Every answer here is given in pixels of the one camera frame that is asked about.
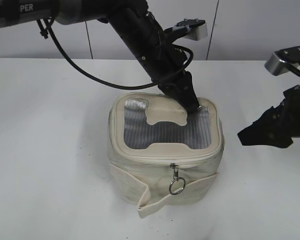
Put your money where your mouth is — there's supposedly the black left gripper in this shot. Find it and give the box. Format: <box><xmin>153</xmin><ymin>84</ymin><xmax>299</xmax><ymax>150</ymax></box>
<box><xmin>152</xmin><ymin>42</ymin><xmax>200</xmax><ymax>114</ymax></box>

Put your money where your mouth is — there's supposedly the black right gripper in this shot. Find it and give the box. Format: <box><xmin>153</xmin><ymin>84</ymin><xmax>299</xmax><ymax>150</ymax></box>
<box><xmin>237</xmin><ymin>85</ymin><xmax>300</xmax><ymax>149</ymax></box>

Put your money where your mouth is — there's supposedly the cream canvas zipper bag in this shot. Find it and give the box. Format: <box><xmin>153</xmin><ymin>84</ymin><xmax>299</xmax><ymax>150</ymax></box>
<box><xmin>107</xmin><ymin>92</ymin><xmax>225</xmax><ymax>218</ymax></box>

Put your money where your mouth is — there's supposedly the silver zipper pull ring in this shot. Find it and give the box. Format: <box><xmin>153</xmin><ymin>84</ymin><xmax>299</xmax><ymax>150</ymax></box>
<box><xmin>168</xmin><ymin>162</ymin><xmax>185</xmax><ymax>195</ymax></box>

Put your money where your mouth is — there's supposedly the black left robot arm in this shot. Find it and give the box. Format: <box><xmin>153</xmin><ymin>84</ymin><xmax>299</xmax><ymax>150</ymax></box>
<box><xmin>0</xmin><ymin>0</ymin><xmax>206</xmax><ymax>114</ymax></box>

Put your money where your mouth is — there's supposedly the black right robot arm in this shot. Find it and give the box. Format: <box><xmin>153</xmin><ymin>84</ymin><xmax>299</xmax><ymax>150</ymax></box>
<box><xmin>237</xmin><ymin>85</ymin><xmax>300</xmax><ymax>149</ymax></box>

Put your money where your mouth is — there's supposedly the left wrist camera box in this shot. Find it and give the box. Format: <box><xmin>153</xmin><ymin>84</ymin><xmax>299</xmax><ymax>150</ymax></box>
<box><xmin>163</xmin><ymin>18</ymin><xmax>208</xmax><ymax>42</ymax></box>

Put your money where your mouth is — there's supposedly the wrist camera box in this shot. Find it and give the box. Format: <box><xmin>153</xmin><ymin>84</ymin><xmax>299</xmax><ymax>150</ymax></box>
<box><xmin>264</xmin><ymin>46</ymin><xmax>300</xmax><ymax>77</ymax></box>
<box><xmin>163</xmin><ymin>18</ymin><xmax>208</xmax><ymax>42</ymax></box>

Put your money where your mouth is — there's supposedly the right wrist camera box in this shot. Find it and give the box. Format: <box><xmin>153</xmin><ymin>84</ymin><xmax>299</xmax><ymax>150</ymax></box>
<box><xmin>264</xmin><ymin>46</ymin><xmax>300</xmax><ymax>77</ymax></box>

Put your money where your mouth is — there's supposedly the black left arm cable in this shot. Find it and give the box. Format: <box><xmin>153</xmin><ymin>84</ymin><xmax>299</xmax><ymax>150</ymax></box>
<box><xmin>36</xmin><ymin>17</ymin><xmax>195</xmax><ymax>90</ymax></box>

